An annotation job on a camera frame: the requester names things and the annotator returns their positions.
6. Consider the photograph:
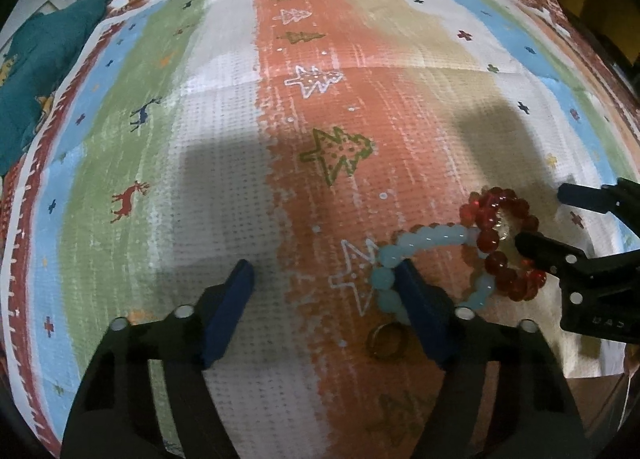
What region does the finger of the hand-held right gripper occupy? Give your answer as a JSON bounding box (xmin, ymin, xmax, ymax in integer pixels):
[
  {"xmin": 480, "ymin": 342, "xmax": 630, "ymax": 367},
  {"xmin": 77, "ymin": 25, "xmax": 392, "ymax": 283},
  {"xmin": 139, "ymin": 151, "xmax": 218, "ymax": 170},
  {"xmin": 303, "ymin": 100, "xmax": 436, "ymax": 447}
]
[
  {"xmin": 556, "ymin": 178, "xmax": 640, "ymax": 220},
  {"xmin": 514, "ymin": 231, "xmax": 601, "ymax": 286}
]

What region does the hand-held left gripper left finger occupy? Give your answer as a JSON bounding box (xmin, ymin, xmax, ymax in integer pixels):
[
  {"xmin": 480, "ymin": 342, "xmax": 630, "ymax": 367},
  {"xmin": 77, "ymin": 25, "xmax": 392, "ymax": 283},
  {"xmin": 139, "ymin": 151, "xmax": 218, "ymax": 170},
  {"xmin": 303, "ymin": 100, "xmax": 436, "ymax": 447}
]
[{"xmin": 60, "ymin": 259, "xmax": 256, "ymax": 459}]

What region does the red bead bracelet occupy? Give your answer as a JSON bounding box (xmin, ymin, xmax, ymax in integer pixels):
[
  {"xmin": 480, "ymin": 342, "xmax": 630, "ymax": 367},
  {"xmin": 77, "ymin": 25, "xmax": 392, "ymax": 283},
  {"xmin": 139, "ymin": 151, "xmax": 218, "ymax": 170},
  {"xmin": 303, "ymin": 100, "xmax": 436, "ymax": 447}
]
[{"xmin": 459, "ymin": 186, "xmax": 548, "ymax": 301}]

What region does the striped printed mat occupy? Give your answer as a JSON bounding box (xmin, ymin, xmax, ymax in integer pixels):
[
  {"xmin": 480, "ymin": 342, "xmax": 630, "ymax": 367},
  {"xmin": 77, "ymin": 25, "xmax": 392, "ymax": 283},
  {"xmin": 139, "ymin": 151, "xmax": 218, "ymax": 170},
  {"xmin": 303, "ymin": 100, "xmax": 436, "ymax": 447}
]
[{"xmin": 0, "ymin": 0, "xmax": 640, "ymax": 459}]

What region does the dark metal ring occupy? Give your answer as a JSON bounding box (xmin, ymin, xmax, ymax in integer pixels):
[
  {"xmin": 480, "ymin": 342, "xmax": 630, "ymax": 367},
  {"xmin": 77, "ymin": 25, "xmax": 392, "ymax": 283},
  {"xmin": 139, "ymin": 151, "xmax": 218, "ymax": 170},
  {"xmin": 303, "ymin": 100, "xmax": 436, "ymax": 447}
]
[{"xmin": 366, "ymin": 323, "xmax": 407, "ymax": 359}]

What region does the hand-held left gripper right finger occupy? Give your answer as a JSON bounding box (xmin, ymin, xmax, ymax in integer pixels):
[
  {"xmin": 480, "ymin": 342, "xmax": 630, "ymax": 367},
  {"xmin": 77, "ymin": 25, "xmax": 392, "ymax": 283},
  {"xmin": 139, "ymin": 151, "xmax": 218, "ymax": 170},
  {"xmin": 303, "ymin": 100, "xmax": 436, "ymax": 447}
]
[{"xmin": 392, "ymin": 258, "xmax": 586, "ymax": 459}]

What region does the dark wooden bed frame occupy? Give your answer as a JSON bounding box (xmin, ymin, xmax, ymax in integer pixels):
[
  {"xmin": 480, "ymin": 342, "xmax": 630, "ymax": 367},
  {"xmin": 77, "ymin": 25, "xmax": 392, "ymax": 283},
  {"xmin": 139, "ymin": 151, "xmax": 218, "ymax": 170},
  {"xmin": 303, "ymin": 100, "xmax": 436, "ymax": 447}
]
[{"xmin": 537, "ymin": 0, "xmax": 640, "ymax": 104}]

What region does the teal cloth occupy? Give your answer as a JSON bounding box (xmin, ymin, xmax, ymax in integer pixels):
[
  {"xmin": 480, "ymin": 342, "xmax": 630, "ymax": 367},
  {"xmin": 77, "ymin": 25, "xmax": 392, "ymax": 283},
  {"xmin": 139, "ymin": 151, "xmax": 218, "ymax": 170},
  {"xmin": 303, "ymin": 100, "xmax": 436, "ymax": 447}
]
[{"xmin": 0, "ymin": 0, "xmax": 108, "ymax": 174}]

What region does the light blue bead bracelet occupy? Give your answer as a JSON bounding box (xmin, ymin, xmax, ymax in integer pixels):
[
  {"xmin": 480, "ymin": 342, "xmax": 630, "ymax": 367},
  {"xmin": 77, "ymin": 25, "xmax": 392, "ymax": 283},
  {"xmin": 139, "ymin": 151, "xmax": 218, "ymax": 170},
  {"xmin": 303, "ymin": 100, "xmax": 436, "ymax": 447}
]
[{"xmin": 369, "ymin": 224, "xmax": 498, "ymax": 325}]

